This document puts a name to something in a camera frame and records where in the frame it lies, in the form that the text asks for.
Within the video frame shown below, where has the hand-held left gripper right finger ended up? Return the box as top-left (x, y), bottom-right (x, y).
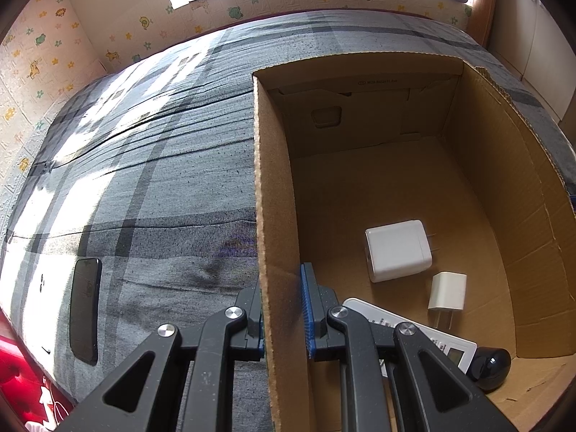
top-left (301, 262), bottom-right (516, 432)

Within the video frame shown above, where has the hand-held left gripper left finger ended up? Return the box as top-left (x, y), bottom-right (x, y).
top-left (58, 285), bottom-right (264, 432)

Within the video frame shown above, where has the large white charger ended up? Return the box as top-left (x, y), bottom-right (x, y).
top-left (364, 220), bottom-right (436, 283)

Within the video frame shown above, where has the small white charger plug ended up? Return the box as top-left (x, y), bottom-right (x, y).
top-left (427, 272), bottom-right (469, 331)

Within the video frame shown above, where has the white remote control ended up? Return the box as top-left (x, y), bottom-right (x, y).
top-left (342, 297), bottom-right (478, 379)

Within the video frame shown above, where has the brown cardboard box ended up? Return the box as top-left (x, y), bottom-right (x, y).
top-left (251, 50), bottom-right (576, 432)

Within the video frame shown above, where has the black round object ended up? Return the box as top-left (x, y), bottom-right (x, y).
top-left (468, 346), bottom-right (512, 391)

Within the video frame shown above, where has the black smartphone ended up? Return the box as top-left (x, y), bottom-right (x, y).
top-left (69, 257), bottom-right (103, 365)

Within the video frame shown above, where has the red quilted mattress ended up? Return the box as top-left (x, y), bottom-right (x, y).
top-left (0, 310), bottom-right (77, 432)

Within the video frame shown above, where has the brown wooden headboard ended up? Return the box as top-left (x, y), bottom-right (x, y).
top-left (468, 0), bottom-right (505, 50)

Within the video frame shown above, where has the beige wardrobe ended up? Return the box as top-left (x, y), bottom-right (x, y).
top-left (488, 0), bottom-right (576, 122)

